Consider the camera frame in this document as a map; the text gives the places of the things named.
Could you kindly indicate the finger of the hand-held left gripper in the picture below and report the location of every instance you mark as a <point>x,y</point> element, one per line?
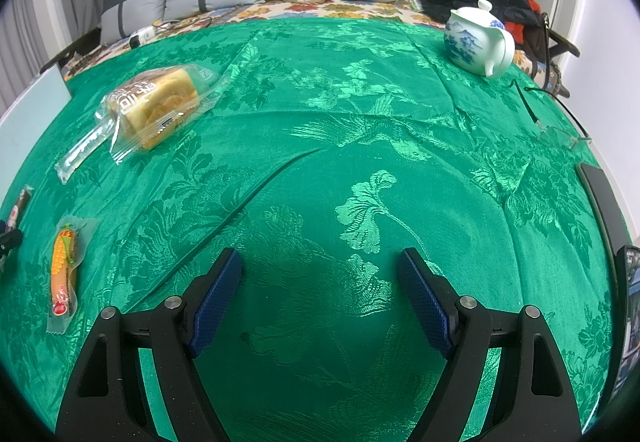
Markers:
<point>9,241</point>

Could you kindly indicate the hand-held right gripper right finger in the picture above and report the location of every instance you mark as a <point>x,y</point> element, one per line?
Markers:
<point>427,302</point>

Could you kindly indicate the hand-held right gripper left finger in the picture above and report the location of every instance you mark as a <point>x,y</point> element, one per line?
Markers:
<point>215,307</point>

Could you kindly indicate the red-brown sausage packet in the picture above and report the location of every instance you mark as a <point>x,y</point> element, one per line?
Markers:
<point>17,207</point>

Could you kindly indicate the corn sausage packet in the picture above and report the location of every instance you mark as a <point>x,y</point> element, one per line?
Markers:
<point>65,267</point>

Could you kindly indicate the clear narrow snack packet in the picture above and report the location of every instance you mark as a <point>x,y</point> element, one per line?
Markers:
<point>82,154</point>

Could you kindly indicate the sliced cake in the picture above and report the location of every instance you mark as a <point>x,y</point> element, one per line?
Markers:
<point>155,104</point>

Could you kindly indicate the white board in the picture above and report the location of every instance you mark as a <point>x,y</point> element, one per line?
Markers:
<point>30,121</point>

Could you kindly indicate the green patterned tablecloth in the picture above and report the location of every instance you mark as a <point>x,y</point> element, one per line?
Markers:
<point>320,161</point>

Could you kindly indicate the dark screen device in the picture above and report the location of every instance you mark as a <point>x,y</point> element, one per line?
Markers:
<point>629,317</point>

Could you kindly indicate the eyeglasses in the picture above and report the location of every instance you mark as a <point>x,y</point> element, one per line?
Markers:
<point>555,126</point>

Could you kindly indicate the white power strip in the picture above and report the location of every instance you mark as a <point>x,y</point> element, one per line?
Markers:
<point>140,36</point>

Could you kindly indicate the white and blue teapot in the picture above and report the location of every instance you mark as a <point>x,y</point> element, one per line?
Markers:
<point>475,44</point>

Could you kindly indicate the floral bedsheet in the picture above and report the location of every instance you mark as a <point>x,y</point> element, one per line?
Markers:
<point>350,9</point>

